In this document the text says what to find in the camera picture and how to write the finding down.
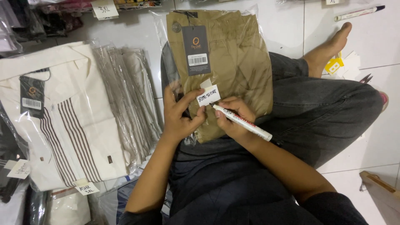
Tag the white handwritten paper label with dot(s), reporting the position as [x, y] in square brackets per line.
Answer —
[208, 95]

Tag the wooden board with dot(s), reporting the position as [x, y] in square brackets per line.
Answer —
[379, 195]

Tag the person's left hand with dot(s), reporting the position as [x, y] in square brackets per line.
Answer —
[178, 120]

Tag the rack of dark bagged clothes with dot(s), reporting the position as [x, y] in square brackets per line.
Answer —
[28, 22]

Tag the white slanted paper label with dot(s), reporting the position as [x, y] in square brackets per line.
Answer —
[19, 169]

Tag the white size paper label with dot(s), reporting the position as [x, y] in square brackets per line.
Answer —
[105, 9]

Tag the khaki trousers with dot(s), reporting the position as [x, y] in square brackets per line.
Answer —
[228, 65]

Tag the white shirt paper label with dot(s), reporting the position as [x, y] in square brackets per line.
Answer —
[87, 188]

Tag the stack of bagged beige garments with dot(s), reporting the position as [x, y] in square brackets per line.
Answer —
[132, 100]

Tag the scissors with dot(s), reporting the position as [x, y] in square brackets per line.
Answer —
[366, 78]

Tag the white striped shirt in plastic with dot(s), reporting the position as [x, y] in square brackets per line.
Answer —
[59, 115]

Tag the white permanent marker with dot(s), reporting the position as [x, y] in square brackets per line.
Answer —
[242, 122]

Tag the cream bagged garment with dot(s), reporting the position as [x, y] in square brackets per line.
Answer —
[69, 207]

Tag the white capped marker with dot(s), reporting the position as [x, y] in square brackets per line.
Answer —
[359, 13]

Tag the dark shirt hang tag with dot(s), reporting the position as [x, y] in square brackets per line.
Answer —
[32, 97]

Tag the blue bagged garment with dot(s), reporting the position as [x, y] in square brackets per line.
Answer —
[125, 200]

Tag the person's right hand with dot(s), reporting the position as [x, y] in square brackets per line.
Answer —
[232, 122]

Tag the pile of white paper slips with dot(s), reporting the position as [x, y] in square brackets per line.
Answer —
[350, 66]

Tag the dark bagged garment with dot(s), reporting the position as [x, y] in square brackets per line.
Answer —
[12, 175]

